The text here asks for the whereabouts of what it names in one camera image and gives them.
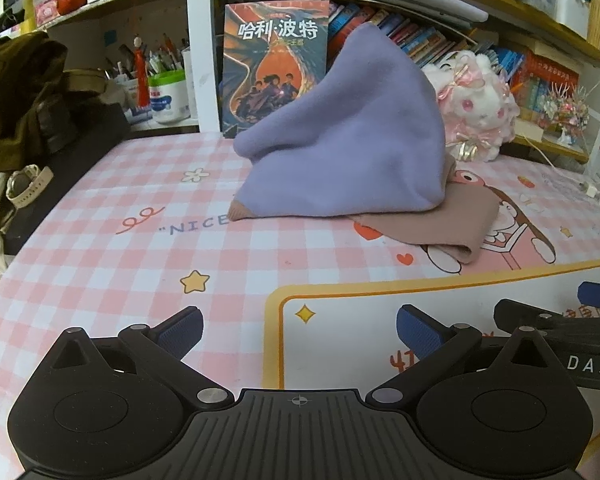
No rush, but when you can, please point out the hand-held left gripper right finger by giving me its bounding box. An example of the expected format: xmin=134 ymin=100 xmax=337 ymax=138
xmin=365 ymin=304 xmax=556 ymax=409

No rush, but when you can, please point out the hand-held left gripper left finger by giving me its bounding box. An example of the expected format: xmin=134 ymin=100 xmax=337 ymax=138
xmin=47 ymin=306 xmax=236 ymax=409

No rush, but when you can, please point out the purple and pink sweater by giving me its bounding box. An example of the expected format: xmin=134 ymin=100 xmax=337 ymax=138
xmin=228 ymin=24 xmax=498 ymax=267

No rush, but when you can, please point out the paper flower ornament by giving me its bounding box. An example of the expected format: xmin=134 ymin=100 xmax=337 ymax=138
xmin=542 ymin=85 xmax=593 ymax=143

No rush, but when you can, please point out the white wristwatch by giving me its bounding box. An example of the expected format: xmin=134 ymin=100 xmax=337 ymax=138
xmin=5 ymin=165 xmax=55 ymax=208

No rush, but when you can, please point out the black case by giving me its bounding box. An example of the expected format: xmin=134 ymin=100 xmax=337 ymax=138
xmin=10 ymin=102 xmax=131 ymax=256

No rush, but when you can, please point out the white and pink plush bunny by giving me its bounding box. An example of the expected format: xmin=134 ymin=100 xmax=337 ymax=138
xmin=422 ymin=50 xmax=521 ymax=163

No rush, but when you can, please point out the white pen tub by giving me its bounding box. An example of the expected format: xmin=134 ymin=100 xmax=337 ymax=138
xmin=147 ymin=70 xmax=191 ymax=126

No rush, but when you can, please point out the red tassel ornament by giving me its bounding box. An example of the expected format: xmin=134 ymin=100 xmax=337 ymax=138
xmin=132 ymin=35 xmax=148 ymax=108

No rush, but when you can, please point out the white and wood bookshelf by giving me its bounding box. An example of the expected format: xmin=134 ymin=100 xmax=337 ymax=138
xmin=0 ymin=0 xmax=600 ymax=171

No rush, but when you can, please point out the bundle of pens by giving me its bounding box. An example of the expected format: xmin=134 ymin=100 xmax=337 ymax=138
xmin=105 ymin=35 xmax=191 ymax=81

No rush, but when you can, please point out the white storage box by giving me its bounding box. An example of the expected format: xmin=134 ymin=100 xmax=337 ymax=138
xmin=550 ymin=0 xmax=592 ymax=41

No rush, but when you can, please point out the fantasy novel with dragon cover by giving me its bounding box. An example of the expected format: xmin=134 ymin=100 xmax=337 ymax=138
xmin=217 ymin=0 xmax=331 ymax=138

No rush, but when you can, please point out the olive green jacket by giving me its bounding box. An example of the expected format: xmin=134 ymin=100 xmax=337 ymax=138
xmin=0 ymin=30 xmax=106 ymax=173

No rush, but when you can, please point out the row of colourful books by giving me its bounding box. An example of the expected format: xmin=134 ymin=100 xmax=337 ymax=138
xmin=327 ymin=2 xmax=581 ymax=126

